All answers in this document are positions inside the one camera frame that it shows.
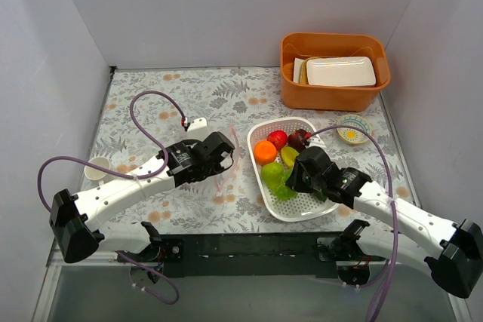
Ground dark green avocado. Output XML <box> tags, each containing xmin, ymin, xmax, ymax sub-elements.
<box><xmin>312</xmin><ymin>190</ymin><xmax>328</xmax><ymax>202</ymax></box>

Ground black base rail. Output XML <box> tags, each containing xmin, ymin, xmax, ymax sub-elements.
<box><xmin>125</xmin><ymin>232</ymin><xmax>383</xmax><ymax>278</ymax></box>

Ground yellow star fruit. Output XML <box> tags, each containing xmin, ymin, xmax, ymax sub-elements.
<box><xmin>280</xmin><ymin>146</ymin><xmax>299</xmax><ymax>169</ymax></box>

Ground orange fruit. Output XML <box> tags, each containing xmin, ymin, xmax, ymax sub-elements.
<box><xmin>253</xmin><ymin>140</ymin><xmax>278</xmax><ymax>166</ymax></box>

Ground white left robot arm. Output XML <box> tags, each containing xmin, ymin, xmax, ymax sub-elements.
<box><xmin>50</xmin><ymin>132</ymin><xmax>235</xmax><ymax>263</ymax></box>

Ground green grape bunch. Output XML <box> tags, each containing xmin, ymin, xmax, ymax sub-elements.
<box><xmin>272</xmin><ymin>169</ymin><xmax>297</xmax><ymax>201</ymax></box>

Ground white cup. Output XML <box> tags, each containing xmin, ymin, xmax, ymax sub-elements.
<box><xmin>84</xmin><ymin>156</ymin><xmax>111</xmax><ymax>186</ymax></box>

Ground yellow plate in tub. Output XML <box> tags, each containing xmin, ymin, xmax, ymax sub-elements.
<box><xmin>293</xmin><ymin>58</ymin><xmax>308</xmax><ymax>84</ymax></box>

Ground orange plastic tub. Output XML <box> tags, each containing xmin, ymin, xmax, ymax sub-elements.
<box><xmin>280</xmin><ymin>32</ymin><xmax>391</xmax><ymax>112</ymax></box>

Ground white rectangular plate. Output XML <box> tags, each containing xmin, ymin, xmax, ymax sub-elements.
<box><xmin>306</xmin><ymin>57</ymin><xmax>376</xmax><ymax>87</ymax></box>

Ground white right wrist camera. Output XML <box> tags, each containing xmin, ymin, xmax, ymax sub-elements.
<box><xmin>307</xmin><ymin>136</ymin><xmax>327</xmax><ymax>150</ymax></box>

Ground dark purple fruit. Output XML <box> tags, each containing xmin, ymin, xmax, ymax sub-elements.
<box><xmin>288</xmin><ymin>129</ymin><xmax>312</xmax><ymax>152</ymax></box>

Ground red strawberry fruit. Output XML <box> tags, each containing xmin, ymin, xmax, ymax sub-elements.
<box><xmin>266</xmin><ymin>130</ymin><xmax>288</xmax><ymax>151</ymax></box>

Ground small patterned bowl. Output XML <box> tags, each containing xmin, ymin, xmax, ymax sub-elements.
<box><xmin>337</xmin><ymin>114</ymin><xmax>371</xmax><ymax>145</ymax></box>

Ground clear zip top bag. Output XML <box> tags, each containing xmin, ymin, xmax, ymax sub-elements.
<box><xmin>184</xmin><ymin>124</ymin><xmax>241</xmax><ymax>198</ymax></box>

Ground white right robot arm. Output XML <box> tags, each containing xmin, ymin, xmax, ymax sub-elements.
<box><xmin>287</xmin><ymin>146</ymin><xmax>482</xmax><ymax>299</ymax></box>

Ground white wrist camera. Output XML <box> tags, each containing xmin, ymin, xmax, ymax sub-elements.
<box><xmin>182</xmin><ymin>118</ymin><xmax>210</xmax><ymax>141</ymax></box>
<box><xmin>307</xmin><ymin>136</ymin><xmax>327</xmax><ymax>150</ymax></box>

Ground floral table mat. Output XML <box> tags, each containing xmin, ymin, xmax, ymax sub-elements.
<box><xmin>91</xmin><ymin>68</ymin><xmax>414</xmax><ymax>234</ymax></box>

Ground white perforated plastic basket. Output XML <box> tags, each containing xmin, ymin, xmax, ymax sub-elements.
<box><xmin>247</xmin><ymin>116</ymin><xmax>340</xmax><ymax>223</ymax></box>

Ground green pear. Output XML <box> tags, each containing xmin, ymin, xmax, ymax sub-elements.
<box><xmin>260</xmin><ymin>161</ymin><xmax>285</xmax><ymax>191</ymax></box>

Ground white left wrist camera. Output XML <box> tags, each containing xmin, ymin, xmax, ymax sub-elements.
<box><xmin>182</xmin><ymin>118</ymin><xmax>210</xmax><ymax>141</ymax></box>

